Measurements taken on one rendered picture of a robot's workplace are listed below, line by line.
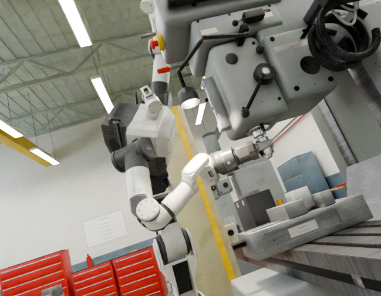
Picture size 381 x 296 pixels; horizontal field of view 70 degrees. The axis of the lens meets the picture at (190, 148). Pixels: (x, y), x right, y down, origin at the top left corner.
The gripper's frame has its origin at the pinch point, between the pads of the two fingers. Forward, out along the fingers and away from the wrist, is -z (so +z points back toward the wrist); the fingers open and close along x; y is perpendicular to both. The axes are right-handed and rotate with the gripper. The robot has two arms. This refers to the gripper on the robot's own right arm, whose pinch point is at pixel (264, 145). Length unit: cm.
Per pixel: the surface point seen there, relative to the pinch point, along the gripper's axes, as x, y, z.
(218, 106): -6.5, -18.5, 9.5
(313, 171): 733, -22, -83
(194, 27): -15.6, -45.8, 6.5
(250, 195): 26.6, 13.3, 14.2
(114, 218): 727, -94, 573
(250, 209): 25.6, 19.3, 16.1
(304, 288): -20.6, 40.7, 3.7
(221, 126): -7.2, -10.7, 11.0
